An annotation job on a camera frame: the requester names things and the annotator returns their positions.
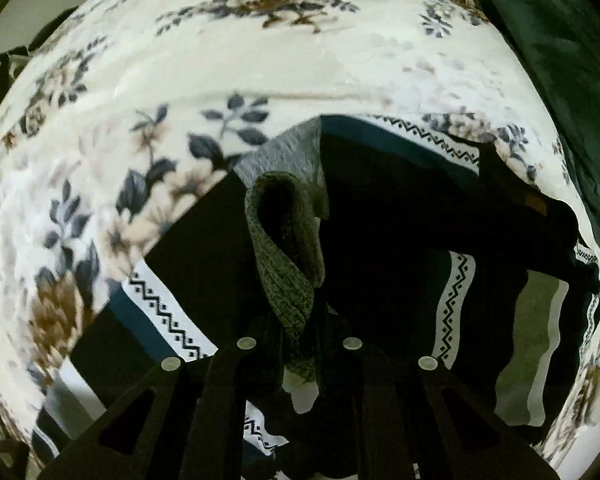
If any dark green plush blanket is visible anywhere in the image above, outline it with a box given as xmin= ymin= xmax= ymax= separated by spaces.
xmin=478 ymin=0 xmax=600 ymax=248

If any black patterned knit sweater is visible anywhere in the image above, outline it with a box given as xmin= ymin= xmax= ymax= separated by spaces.
xmin=32 ymin=116 xmax=600 ymax=479

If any cream floral fleece blanket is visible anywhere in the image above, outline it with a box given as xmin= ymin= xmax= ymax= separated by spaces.
xmin=0 ymin=0 xmax=600 ymax=470

